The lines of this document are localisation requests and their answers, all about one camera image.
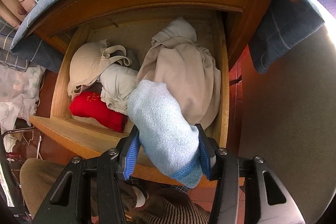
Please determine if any open wooden drawer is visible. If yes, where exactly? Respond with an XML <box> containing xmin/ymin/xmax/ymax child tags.
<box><xmin>29</xmin><ymin>7</ymin><xmax>245</xmax><ymax>189</ymax></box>

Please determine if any plaid slipper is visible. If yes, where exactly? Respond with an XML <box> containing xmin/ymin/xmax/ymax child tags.
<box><xmin>126</xmin><ymin>176</ymin><xmax>190</xmax><ymax>194</ymax></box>

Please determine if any blue checked cloth cover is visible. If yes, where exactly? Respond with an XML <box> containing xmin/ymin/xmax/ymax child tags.
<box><xmin>10</xmin><ymin>0</ymin><xmax>326</xmax><ymax>75</ymax></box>

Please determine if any pale blue white garment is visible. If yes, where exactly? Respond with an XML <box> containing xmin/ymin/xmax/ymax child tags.
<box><xmin>100</xmin><ymin>64</ymin><xmax>138</xmax><ymax>115</ymax></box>

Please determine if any beige garment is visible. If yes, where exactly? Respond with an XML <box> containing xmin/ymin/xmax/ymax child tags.
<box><xmin>137</xmin><ymin>17</ymin><xmax>221</xmax><ymax>128</ymax></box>

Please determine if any white floral fabric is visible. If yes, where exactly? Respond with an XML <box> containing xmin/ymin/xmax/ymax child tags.
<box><xmin>0</xmin><ymin>63</ymin><xmax>47</xmax><ymax>132</ymax></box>

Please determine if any grey plaid bedding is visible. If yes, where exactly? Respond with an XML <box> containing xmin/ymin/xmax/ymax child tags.
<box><xmin>0</xmin><ymin>18</ymin><xmax>30</xmax><ymax>72</ymax></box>

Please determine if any clear acrylic chair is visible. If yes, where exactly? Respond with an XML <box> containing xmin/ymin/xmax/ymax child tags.
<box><xmin>1</xmin><ymin>127</ymin><xmax>43</xmax><ymax>163</ymax></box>

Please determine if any cream knitted bra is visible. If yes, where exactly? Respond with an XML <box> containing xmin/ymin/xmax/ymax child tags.
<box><xmin>67</xmin><ymin>39</ymin><xmax>133</xmax><ymax>99</ymax></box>

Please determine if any red underwear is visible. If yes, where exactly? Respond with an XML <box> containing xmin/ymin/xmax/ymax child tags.
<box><xmin>69</xmin><ymin>92</ymin><xmax>127</xmax><ymax>132</ymax></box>

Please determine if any beige leaf pattern curtain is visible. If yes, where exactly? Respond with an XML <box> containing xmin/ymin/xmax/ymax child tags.
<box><xmin>1</xmin><ymin>0</ymin><xmax>36</xmax><ymax>30</ymax></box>

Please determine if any light blue towel underwear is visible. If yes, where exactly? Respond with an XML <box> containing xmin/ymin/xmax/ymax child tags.
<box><xmin>127</xmin><ymin>80</ymin><xmax>203</xmax><ymax>188</ymax></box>

